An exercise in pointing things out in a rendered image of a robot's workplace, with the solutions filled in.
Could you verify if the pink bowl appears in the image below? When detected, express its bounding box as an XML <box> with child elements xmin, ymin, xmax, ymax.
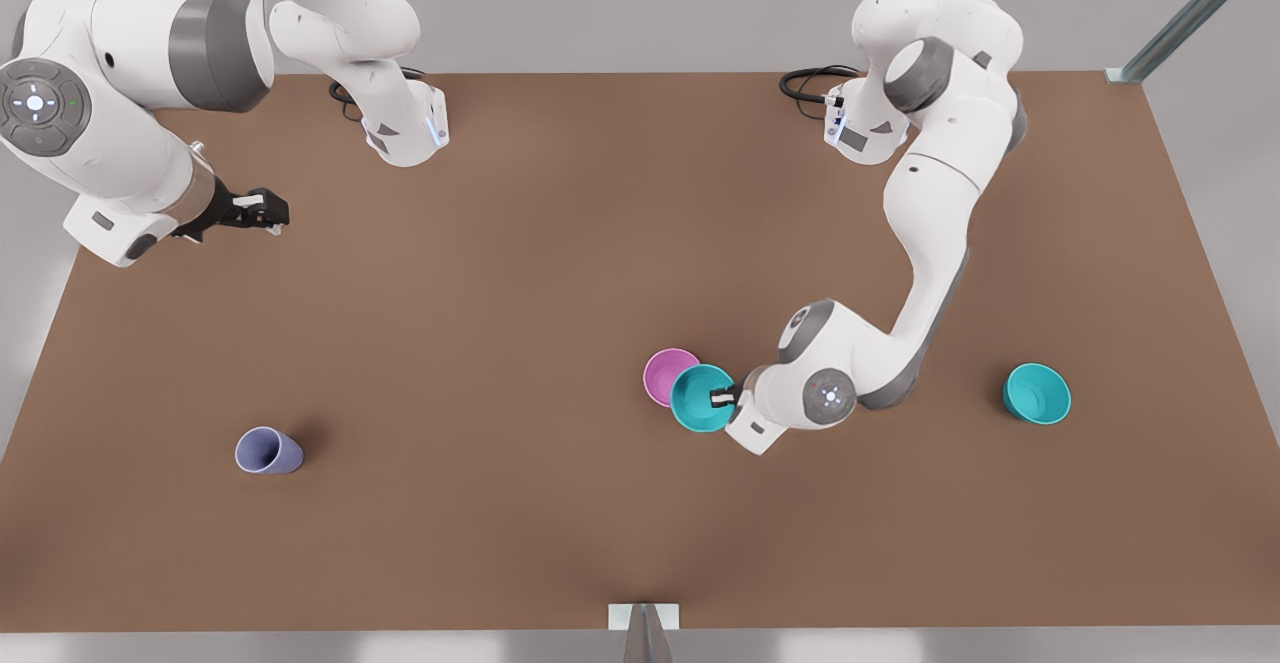
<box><xmin>643</xmin><ymin>348</ymin><xmax>702</xmax><ymax>409</ymax></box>

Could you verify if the black cable loop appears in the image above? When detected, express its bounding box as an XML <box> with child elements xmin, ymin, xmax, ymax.
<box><xmin>779</xmin><ymin>65</ymin><xmax>863</xmax><ymax>123</ymax></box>
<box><xmin>329</xmin><ymin>67</ymin><xmax>429</xmax><ymax>124</ymax></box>

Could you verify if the silver frame post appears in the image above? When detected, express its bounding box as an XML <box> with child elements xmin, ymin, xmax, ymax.
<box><xmin>608</xmin><ymin>602</ymin><xmax>681</xmax><ymax>663</ymax></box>
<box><xmin>1104</xmin><ymin>0</ymin><xmax>1280</xmax><ymax>85</ymax></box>

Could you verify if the teal blue bowl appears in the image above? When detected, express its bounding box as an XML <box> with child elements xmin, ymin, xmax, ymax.
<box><xmin>670</xmin><ymin>364</ymin><xmax>737</xmax><ymax>434</ymax></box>
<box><xmin>1003</xmin><ymin>363</ymin><xmax>1072</xmax><ymax>426</ymax></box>

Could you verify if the lavender cup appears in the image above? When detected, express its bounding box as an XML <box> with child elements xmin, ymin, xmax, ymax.
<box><xmin>235</xmin><ymin>427</ymin><xmax>305</xmax><ymax>476</ymax></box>

